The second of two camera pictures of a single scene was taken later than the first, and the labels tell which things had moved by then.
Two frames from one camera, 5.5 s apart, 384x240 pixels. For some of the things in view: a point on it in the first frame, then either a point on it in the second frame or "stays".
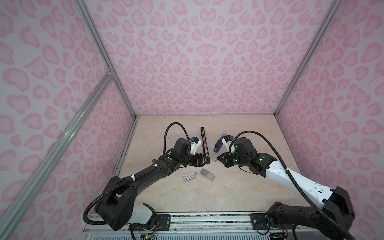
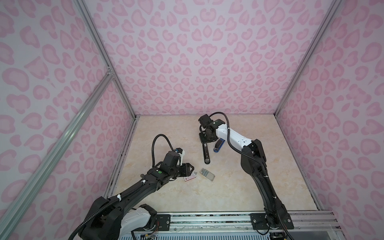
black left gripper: (198, 160) to (186, 170)
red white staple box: (189, 176) stays
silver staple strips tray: (207, 174) stays
